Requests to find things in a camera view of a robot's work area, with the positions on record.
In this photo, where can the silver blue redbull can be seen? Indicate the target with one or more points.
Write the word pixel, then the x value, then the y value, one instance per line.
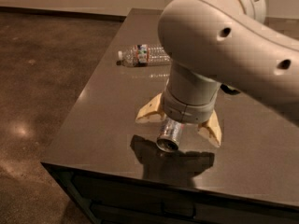
pixel 169 136

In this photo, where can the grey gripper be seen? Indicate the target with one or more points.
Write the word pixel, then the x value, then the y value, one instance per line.
pixel 187 110

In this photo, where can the green snack bag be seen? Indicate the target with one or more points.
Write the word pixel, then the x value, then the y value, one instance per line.
pixel 229 90

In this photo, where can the dark cabinet drawer front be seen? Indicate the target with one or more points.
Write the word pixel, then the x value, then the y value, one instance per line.
pixel 108 199

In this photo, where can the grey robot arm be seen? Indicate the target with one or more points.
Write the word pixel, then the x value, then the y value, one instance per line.
pixel 220 42

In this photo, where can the clear plastic water bottle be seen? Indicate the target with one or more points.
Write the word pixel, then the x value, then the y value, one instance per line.
pixel 142 55

